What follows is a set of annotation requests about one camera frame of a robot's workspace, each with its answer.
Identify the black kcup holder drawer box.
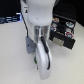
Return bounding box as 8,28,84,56
49,14,76,49

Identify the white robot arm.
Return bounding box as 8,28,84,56
20,0,56,80

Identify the dark equipment with blue light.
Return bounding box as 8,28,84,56
0,13,22,24

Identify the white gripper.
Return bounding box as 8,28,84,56
26,23,52,78

